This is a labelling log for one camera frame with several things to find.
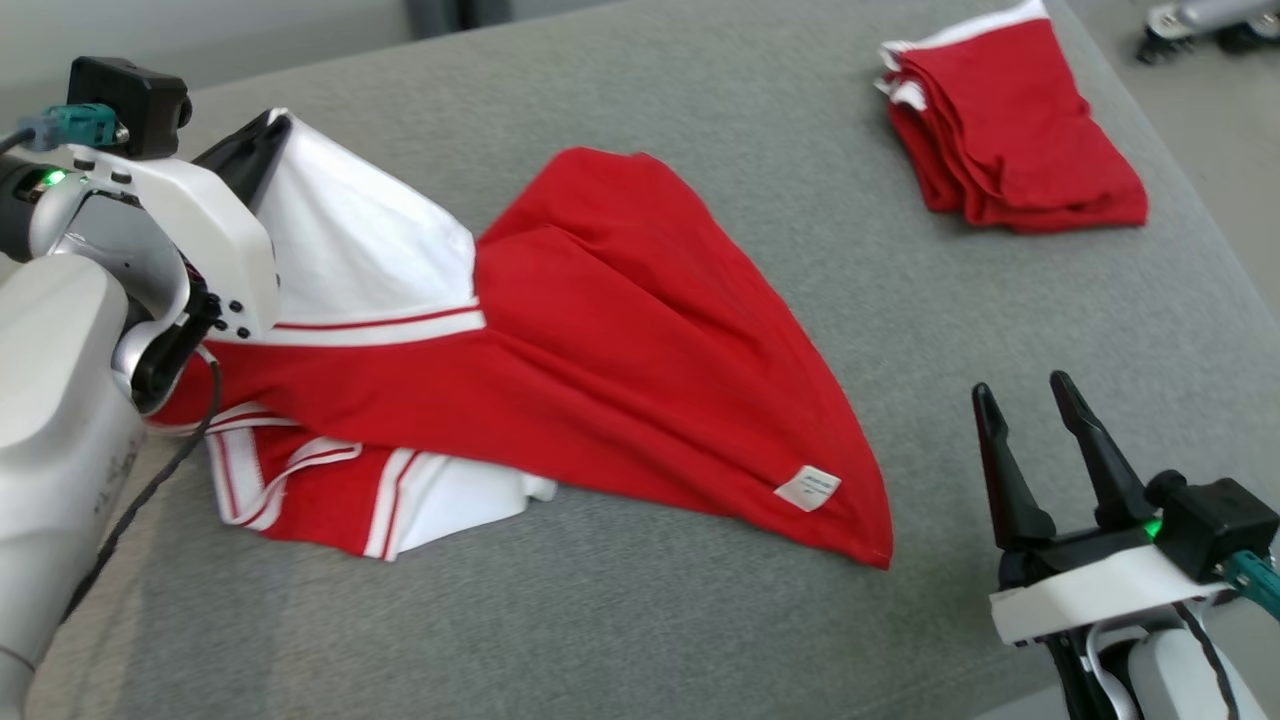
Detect grey wheeled machine base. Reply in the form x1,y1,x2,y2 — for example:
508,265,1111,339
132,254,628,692
1137,0,1280,66

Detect teal right camera connector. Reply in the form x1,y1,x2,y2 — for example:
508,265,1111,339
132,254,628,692
1222,550,1280,621

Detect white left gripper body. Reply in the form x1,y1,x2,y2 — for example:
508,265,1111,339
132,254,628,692
60,145,282,341

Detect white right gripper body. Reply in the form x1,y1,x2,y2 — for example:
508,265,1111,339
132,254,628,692
988,520,1236,646

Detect teal camera connector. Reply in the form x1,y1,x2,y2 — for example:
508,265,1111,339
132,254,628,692
1222,550,1280,621
0,103,129,156

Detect red and white jersey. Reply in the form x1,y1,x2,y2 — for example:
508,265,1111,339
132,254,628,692
148,108,894,571

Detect teal left camera connector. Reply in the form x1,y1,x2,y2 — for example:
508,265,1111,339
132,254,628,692
0,103,129,156

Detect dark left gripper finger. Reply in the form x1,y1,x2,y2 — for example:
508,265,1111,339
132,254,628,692
195,110,292,211

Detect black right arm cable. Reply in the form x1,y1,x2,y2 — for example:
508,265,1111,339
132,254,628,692
1175,600,1246,720

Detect dark grey background post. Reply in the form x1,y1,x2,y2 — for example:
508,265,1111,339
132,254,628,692
405,0,513,36

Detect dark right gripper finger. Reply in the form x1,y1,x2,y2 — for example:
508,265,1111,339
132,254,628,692
1049,371,1156,531
972,383,1056,549

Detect folded red garment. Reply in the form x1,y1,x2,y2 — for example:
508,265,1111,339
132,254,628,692
875,0,1149,235

